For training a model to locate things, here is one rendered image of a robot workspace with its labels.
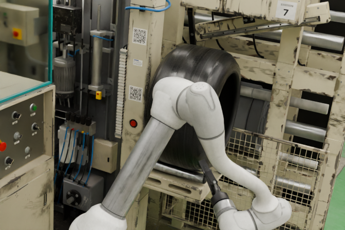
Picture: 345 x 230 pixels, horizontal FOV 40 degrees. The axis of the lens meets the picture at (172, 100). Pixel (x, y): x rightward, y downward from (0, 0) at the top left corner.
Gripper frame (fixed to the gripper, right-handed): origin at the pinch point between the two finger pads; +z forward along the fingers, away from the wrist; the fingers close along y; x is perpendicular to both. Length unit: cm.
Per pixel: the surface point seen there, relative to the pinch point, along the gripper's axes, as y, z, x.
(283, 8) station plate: -36, 44, 59
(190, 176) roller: 16.4, 8.7, -5.0
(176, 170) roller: 16.0, 14.2, -10.4
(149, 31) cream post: -35, 58, -2
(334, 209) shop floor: 182, 43, 115
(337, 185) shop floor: 204, 72, 137
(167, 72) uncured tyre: -29.2, 33.8, -2.1
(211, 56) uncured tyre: -29.2, 35.0, 19.1
